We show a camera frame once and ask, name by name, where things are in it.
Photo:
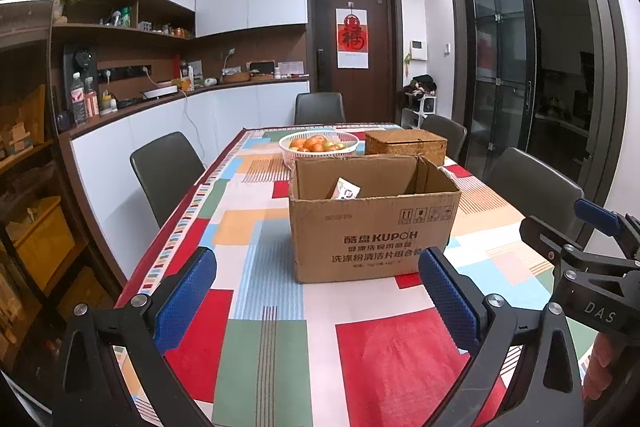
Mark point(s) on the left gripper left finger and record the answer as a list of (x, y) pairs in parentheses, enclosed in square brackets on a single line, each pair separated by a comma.
[(91, 390)]

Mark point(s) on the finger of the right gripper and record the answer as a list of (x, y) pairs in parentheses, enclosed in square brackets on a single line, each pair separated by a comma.
[(554, 246), (625, 230)]

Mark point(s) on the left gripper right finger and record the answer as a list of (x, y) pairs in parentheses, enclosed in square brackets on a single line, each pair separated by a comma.
[(545, 389)]

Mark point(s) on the person right hand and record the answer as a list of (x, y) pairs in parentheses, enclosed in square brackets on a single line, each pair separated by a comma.
[(605, 353)]

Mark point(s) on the grey chair right near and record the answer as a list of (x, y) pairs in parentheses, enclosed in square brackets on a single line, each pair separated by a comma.
[(536, 189)]

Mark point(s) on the grey chair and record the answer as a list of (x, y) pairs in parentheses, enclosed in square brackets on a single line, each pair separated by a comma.
[(536, 189), (454, 133), (166, 169)]

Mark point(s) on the grey chair right far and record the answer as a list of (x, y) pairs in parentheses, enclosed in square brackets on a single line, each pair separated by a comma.
[(454, 133)]

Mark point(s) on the woven wicker basket box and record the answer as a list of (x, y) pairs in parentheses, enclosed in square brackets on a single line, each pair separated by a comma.
[(407, 142)]

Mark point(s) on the colourful patchwork tablecloth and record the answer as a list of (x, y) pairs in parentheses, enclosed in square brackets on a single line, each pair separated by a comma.
[(265, 350)]

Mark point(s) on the brown cardboard box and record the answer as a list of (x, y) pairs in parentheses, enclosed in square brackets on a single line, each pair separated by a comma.
[(406, 204)]

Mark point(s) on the white snack packet in box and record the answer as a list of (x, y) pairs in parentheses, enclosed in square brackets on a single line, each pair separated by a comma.
[(345, 190)]

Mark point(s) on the dark brown entrance door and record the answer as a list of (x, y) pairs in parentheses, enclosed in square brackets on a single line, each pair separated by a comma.
[(368, 94)]

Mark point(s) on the grey chair left side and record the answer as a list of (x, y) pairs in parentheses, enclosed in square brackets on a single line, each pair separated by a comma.
[(166, 169)]

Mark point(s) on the white fruit basket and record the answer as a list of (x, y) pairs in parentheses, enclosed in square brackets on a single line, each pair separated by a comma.
[(321, 143)]

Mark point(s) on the grey chair far end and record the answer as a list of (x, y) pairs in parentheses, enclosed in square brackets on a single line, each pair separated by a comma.
[(319, 108)]

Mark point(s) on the red fu door poster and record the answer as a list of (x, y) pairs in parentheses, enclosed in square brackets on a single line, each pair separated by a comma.
[(352, 38)]

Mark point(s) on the plastic water bottle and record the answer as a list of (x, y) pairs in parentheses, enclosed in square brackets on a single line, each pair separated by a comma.
[(77, 97)]

